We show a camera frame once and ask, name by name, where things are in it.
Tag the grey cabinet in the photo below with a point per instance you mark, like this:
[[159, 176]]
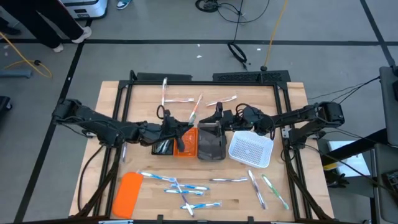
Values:
[[385, 186]]

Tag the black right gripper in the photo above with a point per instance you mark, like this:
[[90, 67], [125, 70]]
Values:
[[231, 119]]

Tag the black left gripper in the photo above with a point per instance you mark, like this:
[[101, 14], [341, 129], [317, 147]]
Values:
[[166, 132]]

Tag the black floor beam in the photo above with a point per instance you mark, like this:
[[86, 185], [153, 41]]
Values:
[[354, 147]]

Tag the person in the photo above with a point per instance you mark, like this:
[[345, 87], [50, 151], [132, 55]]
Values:
[[37, 21], [123, 3]]

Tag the orange slotted plastic basket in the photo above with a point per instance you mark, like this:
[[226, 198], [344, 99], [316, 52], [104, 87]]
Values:
[[189, 146]]

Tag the white perforated plastic basket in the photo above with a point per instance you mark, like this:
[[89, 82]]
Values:
[[250, 149]]

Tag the black caster base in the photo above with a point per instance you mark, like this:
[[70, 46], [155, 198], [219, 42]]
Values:
[[3, 104]]

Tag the black aluminium table frame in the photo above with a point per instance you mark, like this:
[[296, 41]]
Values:
[[202, 83]]

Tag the orange white toothbrush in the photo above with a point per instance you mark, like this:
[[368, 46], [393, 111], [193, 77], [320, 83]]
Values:
[[222, 100], [180, 100], [163, 90], [196, 109]]

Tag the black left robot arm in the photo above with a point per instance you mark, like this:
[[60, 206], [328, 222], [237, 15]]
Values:
[[93, 123]]

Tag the orange flat plastic lid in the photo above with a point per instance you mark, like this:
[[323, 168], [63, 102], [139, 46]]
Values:
[[127, 196]]

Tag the purple white toothbrush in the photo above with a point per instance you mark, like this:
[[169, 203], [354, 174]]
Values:
[[256, 188], [183, 196]]

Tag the white paper sheet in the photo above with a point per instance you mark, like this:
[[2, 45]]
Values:
[[351, 161]]

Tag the grey stand foot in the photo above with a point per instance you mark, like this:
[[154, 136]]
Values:
[[15, 73]]

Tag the blue white toothbrush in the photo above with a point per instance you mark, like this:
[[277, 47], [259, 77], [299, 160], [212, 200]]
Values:
[[202, 205], [155, 176], [191, 187], [183, 192]]

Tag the grey translucent plastic bin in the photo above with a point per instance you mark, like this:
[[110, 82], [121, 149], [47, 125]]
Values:
[[211, 146]]

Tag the black glove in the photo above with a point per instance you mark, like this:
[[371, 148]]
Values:
[[337, 180]]

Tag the white grey appliance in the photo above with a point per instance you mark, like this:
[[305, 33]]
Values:
[[87, 7]]

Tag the black perforated controller box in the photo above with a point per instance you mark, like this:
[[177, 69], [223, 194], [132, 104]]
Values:
[[252, 76]]

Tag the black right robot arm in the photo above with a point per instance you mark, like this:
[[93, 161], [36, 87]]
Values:
[[295, 116]]

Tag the black slotted plastic basket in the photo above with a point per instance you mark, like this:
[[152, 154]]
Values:
[[155, 151]]

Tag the silver toothbrush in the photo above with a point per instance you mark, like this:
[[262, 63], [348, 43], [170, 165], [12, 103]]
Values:
[[228, 180]]

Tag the green white toothbrush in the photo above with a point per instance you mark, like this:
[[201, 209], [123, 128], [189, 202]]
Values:
[[162, 146], [275, 192]]

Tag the clear wrapped toothbrush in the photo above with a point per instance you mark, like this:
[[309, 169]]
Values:
[[124, 153]]

